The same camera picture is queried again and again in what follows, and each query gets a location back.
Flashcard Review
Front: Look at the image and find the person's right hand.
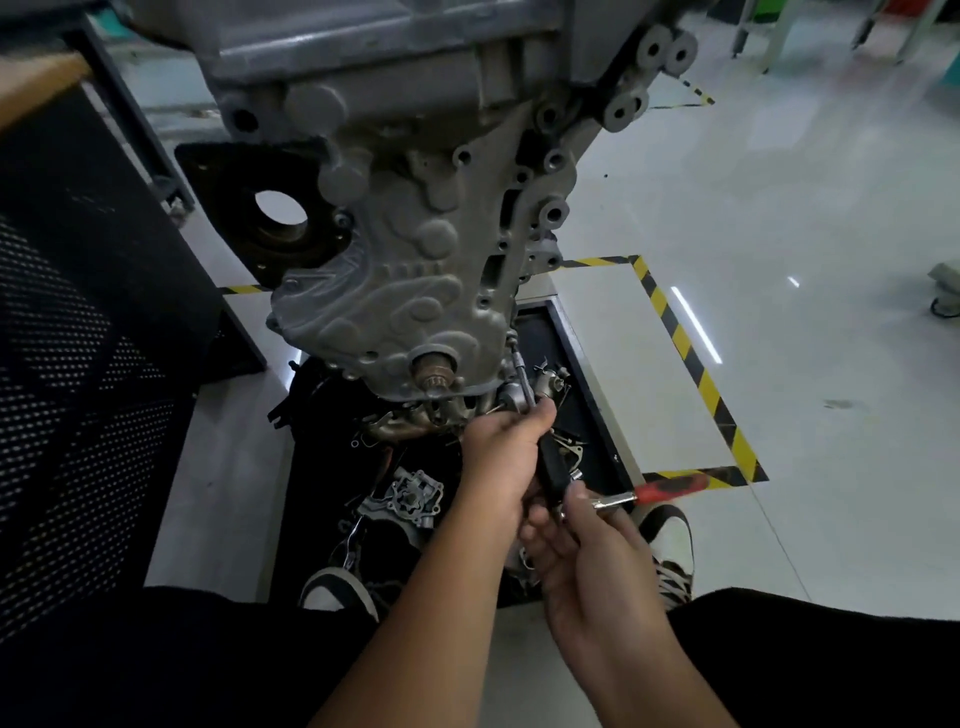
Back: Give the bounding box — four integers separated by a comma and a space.
519, 480, 670, 663

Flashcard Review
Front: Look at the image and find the person's left hand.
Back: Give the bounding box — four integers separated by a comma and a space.
457, 396, 560, 523

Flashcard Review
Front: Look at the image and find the black handled socket driver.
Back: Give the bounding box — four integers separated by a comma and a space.
507, 334, 577, 508

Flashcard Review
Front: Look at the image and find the red handled ratchet wrench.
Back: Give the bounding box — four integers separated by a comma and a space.
556, 471, 711, 520

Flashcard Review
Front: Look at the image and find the person's right forearm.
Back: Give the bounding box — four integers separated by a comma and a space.
558, 611, 742, 728

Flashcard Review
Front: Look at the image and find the person's left forearm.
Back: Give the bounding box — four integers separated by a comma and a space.
309, 487, 528, 728

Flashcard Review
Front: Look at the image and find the small silver metal fitting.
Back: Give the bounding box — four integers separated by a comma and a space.
531, 358, 573, 402

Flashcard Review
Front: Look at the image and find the thin metal gasket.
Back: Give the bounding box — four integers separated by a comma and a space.
551, 429, 595, 472

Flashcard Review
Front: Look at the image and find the black parts tray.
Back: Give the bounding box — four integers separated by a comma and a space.
266, 296, 648, 610

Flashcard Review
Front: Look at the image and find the rusty exhaust manifold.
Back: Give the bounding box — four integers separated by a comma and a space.
358, 397, 490, 445

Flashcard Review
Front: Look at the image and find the person's right black white shoe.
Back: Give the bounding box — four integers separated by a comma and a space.
631, 504, 697, 612

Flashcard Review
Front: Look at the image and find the person's black white shoe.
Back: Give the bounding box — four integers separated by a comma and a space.
298, 566, 382, 624
631, 504, 697, 612

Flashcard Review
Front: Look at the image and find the silver water pump housing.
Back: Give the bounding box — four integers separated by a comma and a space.
357, 468, 447, 532

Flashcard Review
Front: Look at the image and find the yellow black floor marking tape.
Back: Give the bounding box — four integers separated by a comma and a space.
217, 253, 771, 490

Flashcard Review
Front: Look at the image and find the person's left black white shoe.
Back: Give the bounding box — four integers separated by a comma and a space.
298, 566, 382, 624

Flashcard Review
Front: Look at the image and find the grey metal engine block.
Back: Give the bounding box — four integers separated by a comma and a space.
112, 0, 700, 410

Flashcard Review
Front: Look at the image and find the person's right black trouser leg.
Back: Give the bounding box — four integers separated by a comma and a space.
666, 587, 960, 728

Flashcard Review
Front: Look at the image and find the person's black trouser leg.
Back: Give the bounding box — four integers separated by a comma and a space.
666, 587, 960, 728
0, 583, 380, 728

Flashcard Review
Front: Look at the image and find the black round flange plate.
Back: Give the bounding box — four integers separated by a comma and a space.
174, 141, 354, 290

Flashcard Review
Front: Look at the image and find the person's left black trouser leg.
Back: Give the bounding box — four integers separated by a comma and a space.
0, 583, 380, 728

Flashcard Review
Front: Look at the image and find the grey table leg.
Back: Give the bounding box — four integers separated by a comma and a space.
852, 0, 949, 64
730, 0, 805, 75

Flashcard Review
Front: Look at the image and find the black mesh chair back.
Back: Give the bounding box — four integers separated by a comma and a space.
0, 88, 226, 646

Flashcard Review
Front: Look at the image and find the wooden table top edge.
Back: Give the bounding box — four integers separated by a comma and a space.
0, 51, 93, 132

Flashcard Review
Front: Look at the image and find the white device with black cable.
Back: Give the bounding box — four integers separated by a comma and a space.
927, 258, 960, 320

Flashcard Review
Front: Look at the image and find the black metal frame bar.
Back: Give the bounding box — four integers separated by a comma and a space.
71, 16, 198, 215

